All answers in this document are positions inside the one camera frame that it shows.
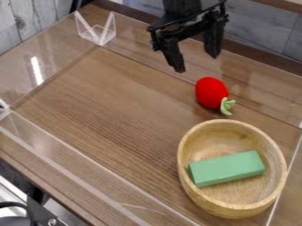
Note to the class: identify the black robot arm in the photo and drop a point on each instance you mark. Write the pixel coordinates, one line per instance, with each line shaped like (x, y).
(184, 20)

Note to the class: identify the light wooden bowl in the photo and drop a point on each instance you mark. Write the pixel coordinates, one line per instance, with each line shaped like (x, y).
(244, 197)

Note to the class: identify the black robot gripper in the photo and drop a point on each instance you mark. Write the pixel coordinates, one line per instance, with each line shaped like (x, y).
(186, 19)

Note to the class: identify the black metal stand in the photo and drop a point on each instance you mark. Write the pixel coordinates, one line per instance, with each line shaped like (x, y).
(23, 201)

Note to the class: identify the clear acrylic enclosure wall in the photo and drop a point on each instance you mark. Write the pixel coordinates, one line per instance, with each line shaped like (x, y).
(96, 112)

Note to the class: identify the red knitted strawberry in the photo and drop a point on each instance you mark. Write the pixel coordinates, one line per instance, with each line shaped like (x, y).
(212, 95)

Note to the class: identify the green rectangular block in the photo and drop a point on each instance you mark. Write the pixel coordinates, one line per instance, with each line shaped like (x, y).
(226, 168)

